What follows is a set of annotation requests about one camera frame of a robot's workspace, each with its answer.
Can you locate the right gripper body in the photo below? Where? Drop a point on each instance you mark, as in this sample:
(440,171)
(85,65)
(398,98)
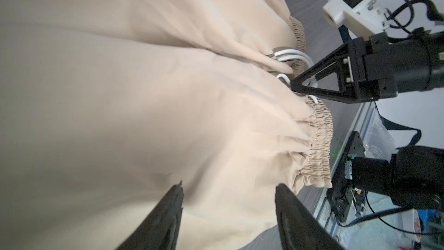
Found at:
(379,81)

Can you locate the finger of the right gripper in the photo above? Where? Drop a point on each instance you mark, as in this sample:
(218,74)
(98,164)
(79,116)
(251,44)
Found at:
(336,77)

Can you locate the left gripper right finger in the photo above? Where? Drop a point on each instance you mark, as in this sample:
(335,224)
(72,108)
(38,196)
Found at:
(298,229)

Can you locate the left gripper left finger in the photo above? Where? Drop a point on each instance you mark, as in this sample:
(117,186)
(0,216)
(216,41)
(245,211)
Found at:
(160,229)

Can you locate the beige shorts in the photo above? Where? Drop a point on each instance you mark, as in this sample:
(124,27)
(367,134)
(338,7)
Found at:
(106,104)

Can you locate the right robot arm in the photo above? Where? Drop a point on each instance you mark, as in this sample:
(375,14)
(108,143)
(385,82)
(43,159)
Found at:
(412,177)

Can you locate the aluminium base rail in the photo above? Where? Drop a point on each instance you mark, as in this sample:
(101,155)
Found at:
(347,118)

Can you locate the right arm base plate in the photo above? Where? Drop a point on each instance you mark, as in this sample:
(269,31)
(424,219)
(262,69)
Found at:
(340,195)

